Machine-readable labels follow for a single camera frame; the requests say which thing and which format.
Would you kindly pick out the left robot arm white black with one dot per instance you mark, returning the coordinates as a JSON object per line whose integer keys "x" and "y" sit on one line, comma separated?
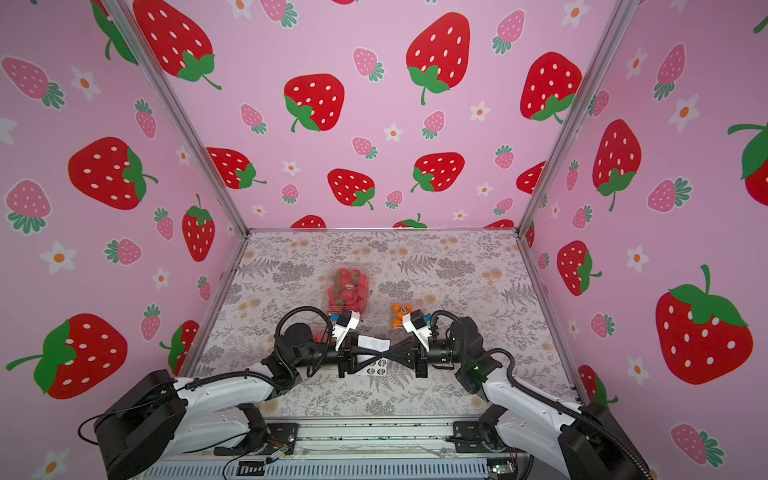
{"x": 162, "y": 417}

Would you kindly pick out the clear strawberry box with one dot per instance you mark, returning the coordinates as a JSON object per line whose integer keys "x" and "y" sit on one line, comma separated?
{"x": 349, "y": 289}

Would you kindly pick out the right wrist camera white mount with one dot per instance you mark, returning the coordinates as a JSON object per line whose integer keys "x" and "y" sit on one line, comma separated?
{"x": 419, "y": 324}

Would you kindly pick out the clear orange kumquat box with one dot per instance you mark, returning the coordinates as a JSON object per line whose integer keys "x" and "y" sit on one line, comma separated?
{"x": 397, "y": 320}

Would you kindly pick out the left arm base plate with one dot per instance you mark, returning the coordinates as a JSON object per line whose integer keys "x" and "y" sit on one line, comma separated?
{"x": 274, "y": 437}

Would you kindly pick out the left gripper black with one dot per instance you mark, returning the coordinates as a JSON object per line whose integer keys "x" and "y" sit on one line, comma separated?
{"x": 344, "y": 358}

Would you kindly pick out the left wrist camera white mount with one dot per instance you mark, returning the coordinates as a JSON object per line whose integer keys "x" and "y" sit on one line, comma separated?
{"x": 346, "y": 321}

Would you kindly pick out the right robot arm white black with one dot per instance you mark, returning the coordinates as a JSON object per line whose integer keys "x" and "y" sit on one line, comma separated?
{"x": 581, "y": 442}

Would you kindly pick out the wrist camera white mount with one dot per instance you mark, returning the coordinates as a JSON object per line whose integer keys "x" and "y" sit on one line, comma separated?
{"x": 419, "y": 324}
{"x": 346, "y": 321}

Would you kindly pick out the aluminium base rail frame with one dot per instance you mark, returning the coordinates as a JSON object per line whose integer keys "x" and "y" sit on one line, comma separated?
{"x": 410, "y": 448}

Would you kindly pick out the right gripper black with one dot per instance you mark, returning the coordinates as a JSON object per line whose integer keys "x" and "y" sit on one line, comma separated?
{"x": 420, "y": 359}

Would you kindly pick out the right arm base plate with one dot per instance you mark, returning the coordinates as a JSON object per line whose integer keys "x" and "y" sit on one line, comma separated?
{"x": 477, "y": 437}

